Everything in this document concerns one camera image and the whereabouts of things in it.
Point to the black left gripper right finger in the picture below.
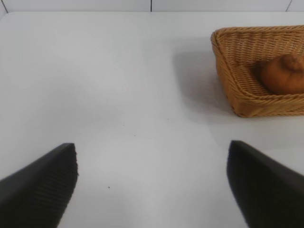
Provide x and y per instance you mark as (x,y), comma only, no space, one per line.
(268,194)

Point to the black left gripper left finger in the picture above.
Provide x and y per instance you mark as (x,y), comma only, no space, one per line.
(35,194)

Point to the orange round bread bun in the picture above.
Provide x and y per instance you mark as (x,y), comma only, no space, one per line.
(278,78)

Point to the tan woven wicker basket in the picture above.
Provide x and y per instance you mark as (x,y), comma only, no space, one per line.
(228,47)

